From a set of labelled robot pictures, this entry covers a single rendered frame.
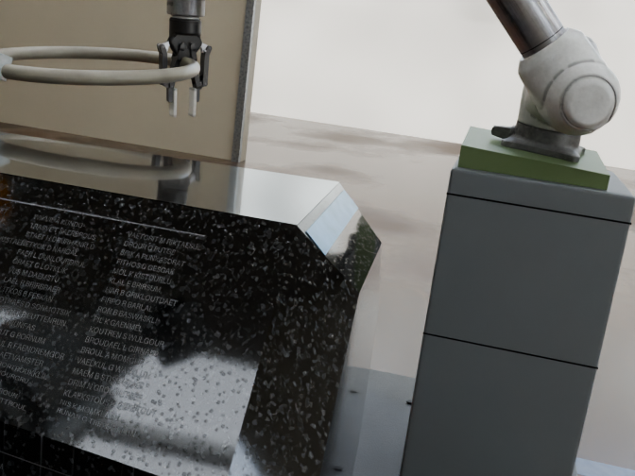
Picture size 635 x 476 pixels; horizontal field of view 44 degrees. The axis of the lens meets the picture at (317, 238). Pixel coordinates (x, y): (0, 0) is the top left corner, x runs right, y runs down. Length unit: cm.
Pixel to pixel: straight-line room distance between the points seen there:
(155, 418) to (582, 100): 109
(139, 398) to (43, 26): 616
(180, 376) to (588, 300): 116
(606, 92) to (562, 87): 8
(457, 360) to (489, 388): 10
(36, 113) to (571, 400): 575
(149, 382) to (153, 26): 569
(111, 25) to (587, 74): 534
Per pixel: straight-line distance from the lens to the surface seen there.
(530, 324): 187
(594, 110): 167
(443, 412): 197
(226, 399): 88
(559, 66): 168
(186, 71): 175
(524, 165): 182
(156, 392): 90
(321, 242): 100
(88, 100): 678
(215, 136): 633
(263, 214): 100
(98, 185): 108
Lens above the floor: 105
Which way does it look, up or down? 15 degrees down
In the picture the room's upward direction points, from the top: 7 degrees clockwise
